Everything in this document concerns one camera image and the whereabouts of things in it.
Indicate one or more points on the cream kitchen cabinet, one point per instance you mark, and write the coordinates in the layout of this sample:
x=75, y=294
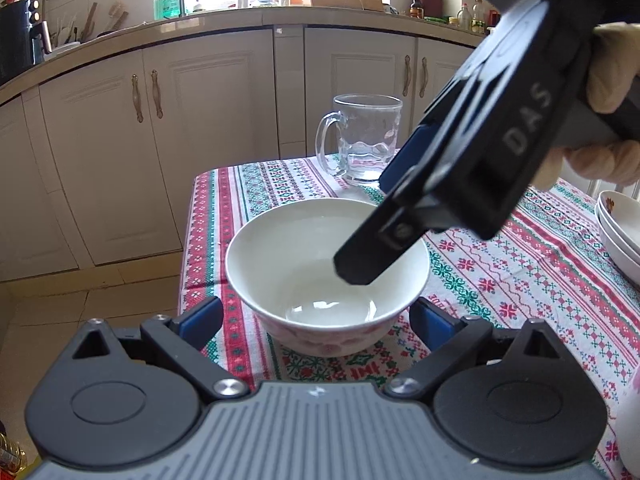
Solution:
x=210, y=135

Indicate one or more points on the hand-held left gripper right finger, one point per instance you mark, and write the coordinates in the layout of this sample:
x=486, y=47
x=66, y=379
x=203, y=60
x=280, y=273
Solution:
x=430, y=322

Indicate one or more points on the jar with green lid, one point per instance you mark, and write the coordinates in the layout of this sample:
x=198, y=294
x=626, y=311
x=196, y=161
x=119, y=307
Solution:
x=263, y=0

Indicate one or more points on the red green patterned tablecloth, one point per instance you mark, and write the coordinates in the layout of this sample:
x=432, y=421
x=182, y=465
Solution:
x=500, y=270

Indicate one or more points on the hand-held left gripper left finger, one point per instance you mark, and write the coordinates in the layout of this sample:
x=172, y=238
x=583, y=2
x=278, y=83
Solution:
x=200, y=320

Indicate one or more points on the clear glass mug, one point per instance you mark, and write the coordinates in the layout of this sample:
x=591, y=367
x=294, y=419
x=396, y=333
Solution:
x=360, y=130

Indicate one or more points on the dark sauce bottle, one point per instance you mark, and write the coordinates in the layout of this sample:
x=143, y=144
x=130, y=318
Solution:
x=416, y=9

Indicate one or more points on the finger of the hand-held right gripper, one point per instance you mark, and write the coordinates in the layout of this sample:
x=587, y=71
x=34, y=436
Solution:
x=405, y=160
x=370, y=250

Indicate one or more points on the wooden spatula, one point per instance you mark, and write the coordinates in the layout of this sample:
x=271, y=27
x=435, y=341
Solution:
x=90, y=20

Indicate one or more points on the dish brush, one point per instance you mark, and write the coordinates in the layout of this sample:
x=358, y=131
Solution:
x=117, y=12

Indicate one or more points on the person's right hand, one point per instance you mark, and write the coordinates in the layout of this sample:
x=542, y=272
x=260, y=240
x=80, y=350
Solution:
x=615, y=70

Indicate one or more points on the clear oil bottle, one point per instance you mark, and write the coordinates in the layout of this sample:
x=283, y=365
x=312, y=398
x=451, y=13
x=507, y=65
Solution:
x=478, y=17
x=465, y=17

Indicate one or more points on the cream kitchen countertop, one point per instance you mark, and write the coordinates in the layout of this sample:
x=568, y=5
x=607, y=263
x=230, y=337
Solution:
x=200, y=22

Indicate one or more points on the green dish soap bottle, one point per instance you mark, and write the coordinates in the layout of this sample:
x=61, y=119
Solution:
x=165, y=9

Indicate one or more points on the black kitchen appliance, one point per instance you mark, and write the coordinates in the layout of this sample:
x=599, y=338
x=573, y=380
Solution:
x=15, y=40

